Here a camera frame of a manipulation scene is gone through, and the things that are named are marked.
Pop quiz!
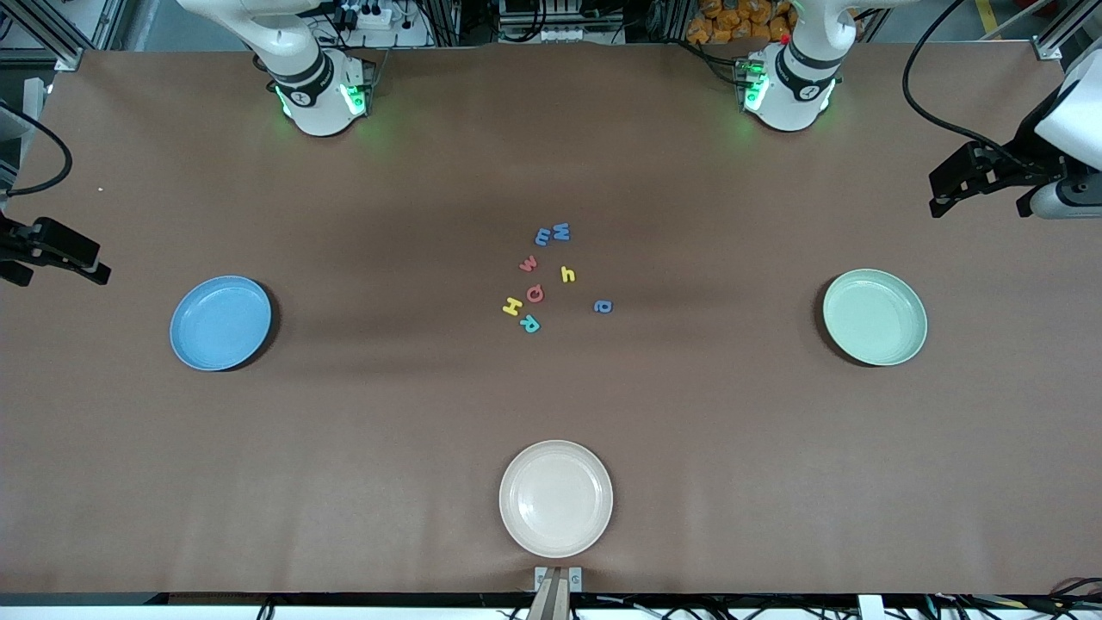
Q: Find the blue plate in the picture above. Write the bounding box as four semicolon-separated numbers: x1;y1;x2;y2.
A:
170;276;273;372

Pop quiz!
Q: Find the grey equipment rack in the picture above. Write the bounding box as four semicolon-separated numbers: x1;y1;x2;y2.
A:
498;0;625;44

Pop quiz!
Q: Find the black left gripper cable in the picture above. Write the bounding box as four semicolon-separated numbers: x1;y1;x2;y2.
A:
901;0;1034;158

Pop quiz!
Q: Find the cream plate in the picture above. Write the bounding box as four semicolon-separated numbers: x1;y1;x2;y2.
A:
499;440;614;559

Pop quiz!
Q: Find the white power strip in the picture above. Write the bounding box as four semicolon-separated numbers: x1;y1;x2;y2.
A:
331;3;397;31

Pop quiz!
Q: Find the green plate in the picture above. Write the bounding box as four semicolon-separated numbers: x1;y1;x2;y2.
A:
822;269;929;367

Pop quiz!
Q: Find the orange objects pile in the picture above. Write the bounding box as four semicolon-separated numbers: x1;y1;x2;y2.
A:
687;0;795;46

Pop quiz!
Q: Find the aluminium frame profile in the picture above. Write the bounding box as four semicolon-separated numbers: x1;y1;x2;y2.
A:
1029;0;1102;63
0;0;130;71

